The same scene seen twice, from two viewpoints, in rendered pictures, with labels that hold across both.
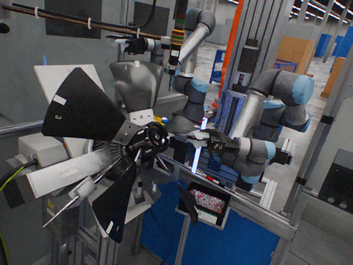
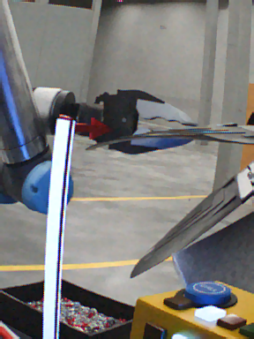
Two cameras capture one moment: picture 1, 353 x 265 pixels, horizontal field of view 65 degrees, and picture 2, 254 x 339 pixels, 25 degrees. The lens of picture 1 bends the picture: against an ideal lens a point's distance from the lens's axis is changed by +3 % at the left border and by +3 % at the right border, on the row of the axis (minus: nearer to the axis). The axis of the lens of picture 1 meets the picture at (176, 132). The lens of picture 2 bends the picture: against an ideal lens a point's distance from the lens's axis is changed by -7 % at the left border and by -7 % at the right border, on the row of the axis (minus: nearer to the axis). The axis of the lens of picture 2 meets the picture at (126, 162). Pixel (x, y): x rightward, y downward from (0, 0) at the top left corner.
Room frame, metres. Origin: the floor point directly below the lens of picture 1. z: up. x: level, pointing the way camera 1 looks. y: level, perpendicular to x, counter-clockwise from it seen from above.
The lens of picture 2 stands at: (1.86, 0.13, 1.23)
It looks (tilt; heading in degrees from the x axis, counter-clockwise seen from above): 7 degrees down; 198
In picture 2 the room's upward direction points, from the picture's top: 7 degrees clockwise
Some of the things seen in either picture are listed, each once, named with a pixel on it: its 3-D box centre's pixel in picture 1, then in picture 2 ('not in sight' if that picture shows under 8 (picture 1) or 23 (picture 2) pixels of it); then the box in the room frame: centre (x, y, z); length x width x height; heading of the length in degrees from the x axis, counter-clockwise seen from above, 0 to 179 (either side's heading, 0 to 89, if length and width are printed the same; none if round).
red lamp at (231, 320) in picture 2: not in sight; (231, 321); (1.48, 0.10, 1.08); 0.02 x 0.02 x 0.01; 57
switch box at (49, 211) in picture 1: (60, 209); not in sight; (0.97, 0.46, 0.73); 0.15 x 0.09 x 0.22; 57
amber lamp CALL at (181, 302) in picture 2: not in sight; (178, 302); (1.45, 0.05, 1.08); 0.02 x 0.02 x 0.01; 57
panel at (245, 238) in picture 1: (195, 239); not in sight; (1.23, -0.22, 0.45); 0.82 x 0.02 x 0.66; 57
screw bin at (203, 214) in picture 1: (205, 202); (71, 320); (1.06, -0.19, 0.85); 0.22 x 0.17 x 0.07; 72
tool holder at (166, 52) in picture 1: (172, 53); not in sight; (0.98, 0.07, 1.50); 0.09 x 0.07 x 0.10; 92
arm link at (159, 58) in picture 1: (157, 63); not in sight; (1.62, 0.18, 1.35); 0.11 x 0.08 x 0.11; 48
